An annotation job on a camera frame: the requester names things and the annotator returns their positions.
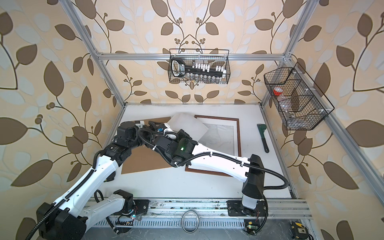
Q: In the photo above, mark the yellow black tape measure right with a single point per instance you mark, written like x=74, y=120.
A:
x=299, y=231

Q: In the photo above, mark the red capped clear container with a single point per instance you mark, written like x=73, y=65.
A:
x=278, y=92

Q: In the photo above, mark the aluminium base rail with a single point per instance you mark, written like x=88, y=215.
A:
x=204, y=213

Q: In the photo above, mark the black socket set holder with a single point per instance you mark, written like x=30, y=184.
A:
x=180, y=68

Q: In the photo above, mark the mountain landscape photo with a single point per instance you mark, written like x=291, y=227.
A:
x=187, y=122

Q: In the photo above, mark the black wire basket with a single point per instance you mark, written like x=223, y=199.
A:
x=304, y=104
x=213, y=57

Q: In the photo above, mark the brown cardboard backing board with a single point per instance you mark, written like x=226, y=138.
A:
x=143, y=159

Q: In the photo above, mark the black wire basket back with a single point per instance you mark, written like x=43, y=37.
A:
x=213, y=57

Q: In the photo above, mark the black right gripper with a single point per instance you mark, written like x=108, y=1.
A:
x=182, y=135

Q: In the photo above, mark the brown wooden picture frame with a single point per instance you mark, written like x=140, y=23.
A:
x=238, y=132

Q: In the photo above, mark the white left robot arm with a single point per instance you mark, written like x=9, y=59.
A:
x=67, y=218

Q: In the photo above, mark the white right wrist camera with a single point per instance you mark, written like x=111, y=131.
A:
x=166, y=132

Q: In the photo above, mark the aluminium cage frame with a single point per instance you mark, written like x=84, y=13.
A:
x=371, y=175

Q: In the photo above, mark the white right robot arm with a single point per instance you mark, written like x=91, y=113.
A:
x=250, y=171

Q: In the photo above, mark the yellow black tape measure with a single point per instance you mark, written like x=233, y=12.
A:
x=299, y=231
x=111, y=177

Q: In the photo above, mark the black wire basket right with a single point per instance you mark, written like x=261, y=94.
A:
x=304, y=104

